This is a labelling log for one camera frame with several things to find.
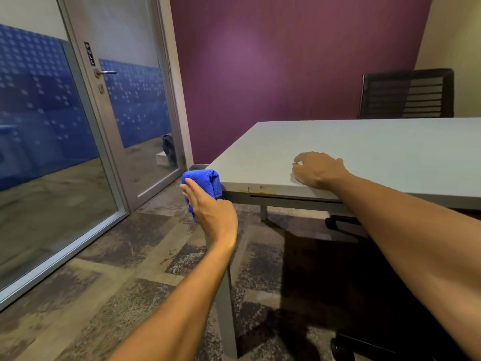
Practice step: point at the person's right hand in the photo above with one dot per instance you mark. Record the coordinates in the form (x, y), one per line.
(323, 171)

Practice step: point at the frosted blue glass partition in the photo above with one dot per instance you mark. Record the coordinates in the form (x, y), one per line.
(41, 146)

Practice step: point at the person's left fingers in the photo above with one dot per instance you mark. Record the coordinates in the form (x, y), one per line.
(189, 195)

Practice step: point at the dark bag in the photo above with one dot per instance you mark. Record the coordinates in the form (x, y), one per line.
(170, 148)

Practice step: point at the person's left hand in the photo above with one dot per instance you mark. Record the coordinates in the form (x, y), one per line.
(216, 219)

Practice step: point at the person's right fingers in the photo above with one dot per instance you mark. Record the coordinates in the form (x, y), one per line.
(300, 159)

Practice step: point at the black door sign plate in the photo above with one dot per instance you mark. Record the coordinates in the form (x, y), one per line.
(89, 54)

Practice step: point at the round door lock cylinder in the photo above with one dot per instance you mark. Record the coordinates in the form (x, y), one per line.
(101, 89)

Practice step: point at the person's left forearm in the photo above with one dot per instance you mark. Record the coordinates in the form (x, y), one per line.
(188, 300)

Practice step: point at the black mesh office chair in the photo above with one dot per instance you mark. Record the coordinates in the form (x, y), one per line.
(406, 95)

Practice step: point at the blue microfiber cloth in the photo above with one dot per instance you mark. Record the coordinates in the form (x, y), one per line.
(208, 180)

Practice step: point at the person's right forearm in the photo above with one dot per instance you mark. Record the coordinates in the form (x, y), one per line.
(413, 236)

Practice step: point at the grey office table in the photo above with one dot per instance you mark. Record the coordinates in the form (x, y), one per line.
(375, 150)

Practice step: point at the white box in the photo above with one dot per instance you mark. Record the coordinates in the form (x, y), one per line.
(161, 159)

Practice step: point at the glass door with metal frame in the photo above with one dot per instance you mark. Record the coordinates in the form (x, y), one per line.
(127, 120)

